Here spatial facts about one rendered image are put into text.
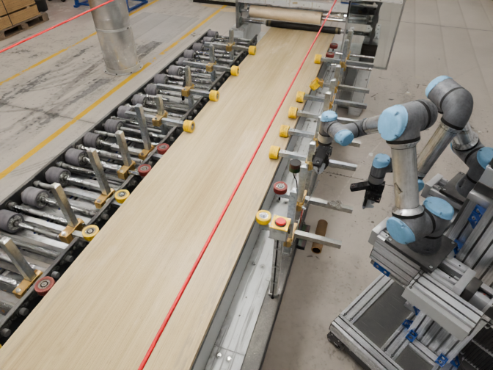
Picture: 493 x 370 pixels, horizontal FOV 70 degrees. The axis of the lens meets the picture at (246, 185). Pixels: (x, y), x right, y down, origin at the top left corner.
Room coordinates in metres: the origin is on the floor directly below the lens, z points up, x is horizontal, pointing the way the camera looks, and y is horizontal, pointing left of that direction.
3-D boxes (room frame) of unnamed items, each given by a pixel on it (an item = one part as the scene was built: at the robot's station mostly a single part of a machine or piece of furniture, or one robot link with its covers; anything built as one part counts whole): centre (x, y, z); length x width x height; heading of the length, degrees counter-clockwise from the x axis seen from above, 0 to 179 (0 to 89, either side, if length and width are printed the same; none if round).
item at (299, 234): (1.20, -0.28, 0.83); 0.43 x 0.03 x 0.04; 71
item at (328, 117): (1.47, -0.40, 1.33); 0.09 x 0.08 x 0.11; 25
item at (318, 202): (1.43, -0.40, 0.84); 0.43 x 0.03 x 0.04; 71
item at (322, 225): (1.84, -0.59, 0.04); 0.30 x 0.08 x 0.08; 161
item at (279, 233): (0.94, -0.13, 1.18); 0.07 x 0.07 x 0.08; 71
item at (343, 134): (1.39, -0.45, 1.33); 0.11 x 0.11 x 0.08; 25
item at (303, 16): (4.06, -0.62, 1.05); 1.43 x 0.12 x 0.12; 71
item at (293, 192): (1.18, -0.22, 0.93); 0.03 x 0.03 x 0.48; 71
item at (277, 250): (0.93, -0.13, 0.93); 0.05 x 0.04 x 0.45; 161
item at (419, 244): (0.99, -0.77, 1.09); 0.15 x 0.15 x 0.10
